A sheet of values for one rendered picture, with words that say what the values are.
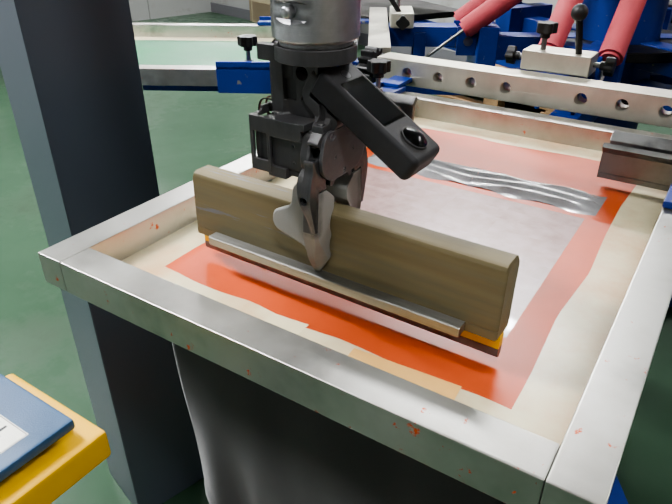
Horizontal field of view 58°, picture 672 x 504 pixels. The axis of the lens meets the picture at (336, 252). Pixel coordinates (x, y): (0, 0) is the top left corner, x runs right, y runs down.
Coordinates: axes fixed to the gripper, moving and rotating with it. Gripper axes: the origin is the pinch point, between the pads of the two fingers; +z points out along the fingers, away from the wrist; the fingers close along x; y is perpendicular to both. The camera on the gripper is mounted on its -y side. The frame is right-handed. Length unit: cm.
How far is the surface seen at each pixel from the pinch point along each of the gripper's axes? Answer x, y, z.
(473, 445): 14.0, -20.5, 2.2
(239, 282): 3.0, 10.7, 5.8
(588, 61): -73, -6, -5
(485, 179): -37.2, -2.0, 5.2
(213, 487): 4.9, 17.5, 42.0
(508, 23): -139, 31, 1
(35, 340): -39, 149, 102
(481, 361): 1.1, -16.5, 5.7
